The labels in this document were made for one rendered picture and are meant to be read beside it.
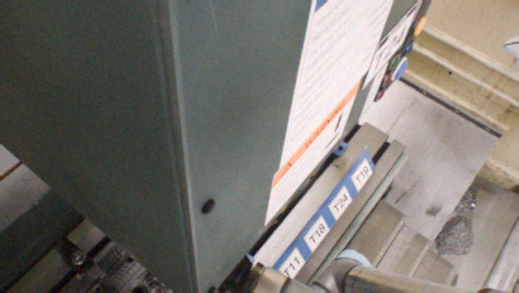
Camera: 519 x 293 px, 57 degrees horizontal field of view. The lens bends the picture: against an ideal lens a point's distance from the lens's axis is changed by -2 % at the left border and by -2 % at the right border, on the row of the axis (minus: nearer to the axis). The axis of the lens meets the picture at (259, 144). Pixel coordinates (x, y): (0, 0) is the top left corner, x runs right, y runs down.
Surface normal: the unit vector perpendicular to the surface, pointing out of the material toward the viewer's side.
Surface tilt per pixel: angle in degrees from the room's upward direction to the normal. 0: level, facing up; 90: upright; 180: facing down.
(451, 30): 90
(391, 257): 7
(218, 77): 90
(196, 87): 90
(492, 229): 17
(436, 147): 24
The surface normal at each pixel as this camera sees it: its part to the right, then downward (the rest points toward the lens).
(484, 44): -0.61, 0.63
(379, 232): 0.15, -0.64
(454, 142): -0.18, -0.25
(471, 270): -0.17, -0.70
